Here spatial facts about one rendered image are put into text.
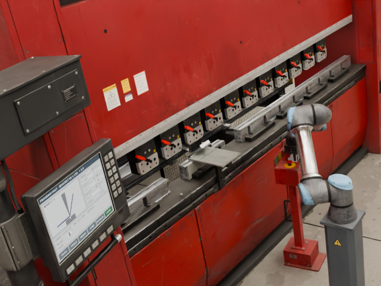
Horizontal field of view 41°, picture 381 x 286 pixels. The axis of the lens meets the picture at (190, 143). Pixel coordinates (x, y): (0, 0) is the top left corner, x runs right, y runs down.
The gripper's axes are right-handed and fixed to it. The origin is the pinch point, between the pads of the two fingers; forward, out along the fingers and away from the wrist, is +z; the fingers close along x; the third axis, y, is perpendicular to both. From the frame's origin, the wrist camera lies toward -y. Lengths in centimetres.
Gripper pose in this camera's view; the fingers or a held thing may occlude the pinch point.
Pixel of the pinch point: (296, 163)
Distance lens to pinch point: 345.4
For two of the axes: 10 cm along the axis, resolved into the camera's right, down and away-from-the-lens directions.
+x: -4.9, 4.3, -7.6
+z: 1.0, 8.9, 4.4
